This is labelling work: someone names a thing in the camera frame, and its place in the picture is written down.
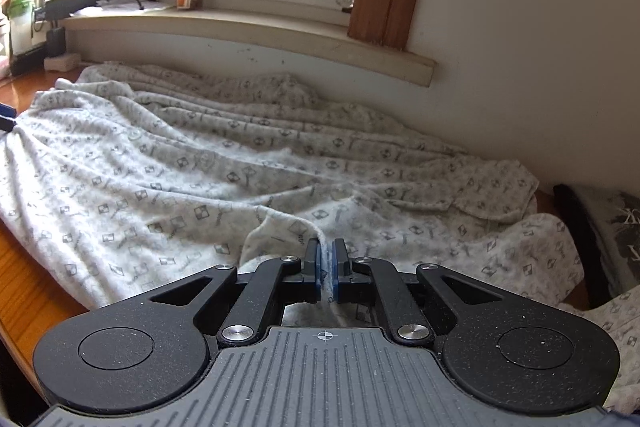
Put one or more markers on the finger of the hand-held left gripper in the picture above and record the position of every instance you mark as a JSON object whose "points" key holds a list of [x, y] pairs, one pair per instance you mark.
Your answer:
{"points": [[6, 119]]}

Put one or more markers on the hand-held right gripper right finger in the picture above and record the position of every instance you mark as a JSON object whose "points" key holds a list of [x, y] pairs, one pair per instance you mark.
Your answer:
{"points": [[338, 274]]}

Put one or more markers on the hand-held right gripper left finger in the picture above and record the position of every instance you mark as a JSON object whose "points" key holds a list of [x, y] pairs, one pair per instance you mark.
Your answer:
{"points": [[314, 274]]}

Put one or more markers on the white patterned pajama garment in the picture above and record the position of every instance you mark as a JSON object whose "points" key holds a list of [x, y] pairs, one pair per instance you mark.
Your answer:
{"points": [[225, 157]]}

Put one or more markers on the white power adapter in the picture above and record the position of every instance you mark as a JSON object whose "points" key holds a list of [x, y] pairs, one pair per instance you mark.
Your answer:
{"points": [[62, 62]]}

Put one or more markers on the green lid bottle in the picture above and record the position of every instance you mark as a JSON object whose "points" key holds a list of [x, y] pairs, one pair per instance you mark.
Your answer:
{"points": [[20, 29]]}

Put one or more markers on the black power adapter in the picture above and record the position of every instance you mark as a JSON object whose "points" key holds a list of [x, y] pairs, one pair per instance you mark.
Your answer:
{"points": [[56, 41]]}

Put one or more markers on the black device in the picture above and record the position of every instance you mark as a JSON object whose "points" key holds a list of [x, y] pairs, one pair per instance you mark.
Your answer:
{"points": [[70, 4]]}

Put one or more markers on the black folded garment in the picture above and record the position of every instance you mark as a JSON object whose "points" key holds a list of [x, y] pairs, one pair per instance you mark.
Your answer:
{"points": [[580, 232]]}

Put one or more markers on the beige window sill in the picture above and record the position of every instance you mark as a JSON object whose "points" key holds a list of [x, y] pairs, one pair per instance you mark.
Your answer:
{"points": [[250, 29]]}

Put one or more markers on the grey printed folded shirt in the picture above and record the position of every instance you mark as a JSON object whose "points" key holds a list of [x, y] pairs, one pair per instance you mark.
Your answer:
{"points": [[622, 232]]}

